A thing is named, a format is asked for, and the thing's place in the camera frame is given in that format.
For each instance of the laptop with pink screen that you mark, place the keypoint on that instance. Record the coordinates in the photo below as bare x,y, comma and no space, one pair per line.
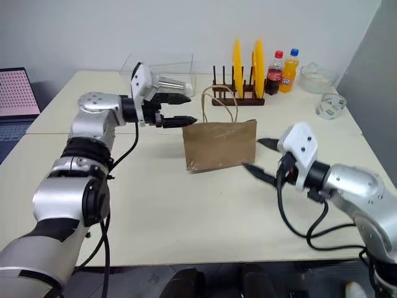
15,93

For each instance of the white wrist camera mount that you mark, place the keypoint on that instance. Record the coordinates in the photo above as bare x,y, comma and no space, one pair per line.
301,142
141,80

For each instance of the clear plastic box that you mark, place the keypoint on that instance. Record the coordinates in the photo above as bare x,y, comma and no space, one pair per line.
183,65

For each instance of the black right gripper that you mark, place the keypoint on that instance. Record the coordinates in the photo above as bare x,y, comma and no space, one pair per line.
288,170

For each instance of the clear glass bowl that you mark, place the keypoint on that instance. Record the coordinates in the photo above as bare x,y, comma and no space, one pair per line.
316,80

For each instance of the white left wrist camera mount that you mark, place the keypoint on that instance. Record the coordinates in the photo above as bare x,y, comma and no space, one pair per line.
141,80

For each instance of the clear tape roll green label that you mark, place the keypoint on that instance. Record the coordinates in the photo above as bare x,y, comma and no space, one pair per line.
328,108

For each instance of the dark wooden dish rack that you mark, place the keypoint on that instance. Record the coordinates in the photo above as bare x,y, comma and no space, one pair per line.
239,102

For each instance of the shiny metal cup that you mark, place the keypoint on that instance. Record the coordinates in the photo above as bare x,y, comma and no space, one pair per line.
170,83

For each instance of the small white object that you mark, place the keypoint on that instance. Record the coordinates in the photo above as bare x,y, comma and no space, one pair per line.
355,290

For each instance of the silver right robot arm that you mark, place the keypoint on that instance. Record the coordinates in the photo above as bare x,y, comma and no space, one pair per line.
356,186

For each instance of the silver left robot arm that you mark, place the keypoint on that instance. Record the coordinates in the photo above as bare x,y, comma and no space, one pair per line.
93,124

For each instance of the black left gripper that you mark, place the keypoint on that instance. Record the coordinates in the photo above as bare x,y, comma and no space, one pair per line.
152,108

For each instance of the yellow plate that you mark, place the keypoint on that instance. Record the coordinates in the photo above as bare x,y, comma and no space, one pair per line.
259,68
238,68

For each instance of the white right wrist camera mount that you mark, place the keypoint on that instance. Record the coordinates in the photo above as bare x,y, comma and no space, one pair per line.
301,142

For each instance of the orange soda bottle blue cap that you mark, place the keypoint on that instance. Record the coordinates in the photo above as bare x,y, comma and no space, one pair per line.
288,76

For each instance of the cola bottle red cap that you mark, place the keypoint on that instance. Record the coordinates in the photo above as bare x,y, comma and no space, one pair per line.
274,77

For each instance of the brown paper bag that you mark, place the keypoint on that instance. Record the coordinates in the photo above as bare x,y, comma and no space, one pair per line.
217,146

